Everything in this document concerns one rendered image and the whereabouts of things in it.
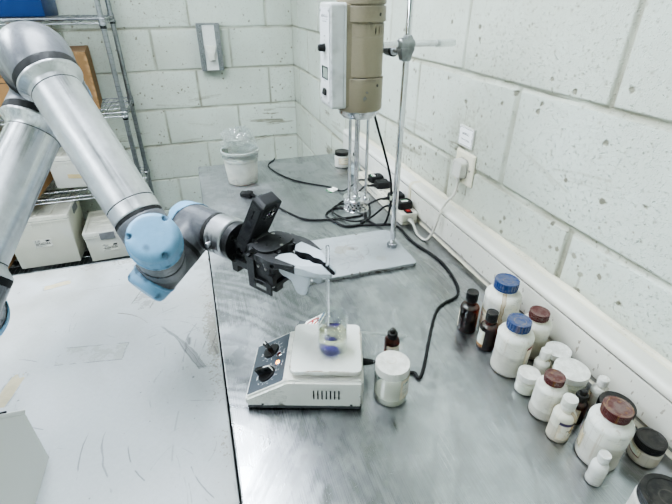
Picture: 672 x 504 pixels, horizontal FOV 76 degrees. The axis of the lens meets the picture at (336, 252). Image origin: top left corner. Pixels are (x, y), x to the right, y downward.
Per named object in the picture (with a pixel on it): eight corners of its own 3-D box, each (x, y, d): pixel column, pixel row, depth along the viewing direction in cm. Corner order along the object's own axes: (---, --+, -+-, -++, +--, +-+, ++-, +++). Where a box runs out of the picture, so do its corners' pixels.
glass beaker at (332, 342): (325, 336, 78) (324, 300, 74) (353, 344, 76) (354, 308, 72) (310, 358, 73) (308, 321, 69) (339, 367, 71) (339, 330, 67)
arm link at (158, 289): (115, 268, 68) (162, 217, 72) (127, 282, 79) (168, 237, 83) (157, 297, 69) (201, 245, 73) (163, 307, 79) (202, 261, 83)
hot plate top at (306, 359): (288, 375, 71) (288, 371, 70) (295, 327, 81) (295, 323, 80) (362, 376, 70) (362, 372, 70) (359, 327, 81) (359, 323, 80)
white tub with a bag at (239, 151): (220, 187, 160) (211, 129, 149) (229, 174, 173) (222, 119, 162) (258, 188, 160) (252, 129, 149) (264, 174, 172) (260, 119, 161)
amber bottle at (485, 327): (495, 343, 89) (503, 308, 84) (493, 354, 86) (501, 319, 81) (476, 338, 90) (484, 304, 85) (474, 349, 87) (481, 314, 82)
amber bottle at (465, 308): (479, 331, 92) (487, 294, 87) (463, 336, 90) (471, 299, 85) (467, 320, 95) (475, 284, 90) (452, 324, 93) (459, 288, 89)
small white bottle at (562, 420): (540, 431, 71) (554, 394, 66) (554, 423, 72) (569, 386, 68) (557, 447, 68) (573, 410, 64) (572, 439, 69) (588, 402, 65)
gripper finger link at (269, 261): (308, 267, 68) (268, 249, 72) (308, 257, 67) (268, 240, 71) (288, 280, 64) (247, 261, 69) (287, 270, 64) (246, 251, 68)
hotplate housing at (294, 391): (246, 410, 74) (240, 377, 70) (258, 355, 86) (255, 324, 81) (375, 412, 74) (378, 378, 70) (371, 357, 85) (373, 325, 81)
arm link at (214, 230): (233, 207, 79) (197, 223, 74) (250, 214, 77) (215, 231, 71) (237, 243, 83) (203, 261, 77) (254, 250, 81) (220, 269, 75)
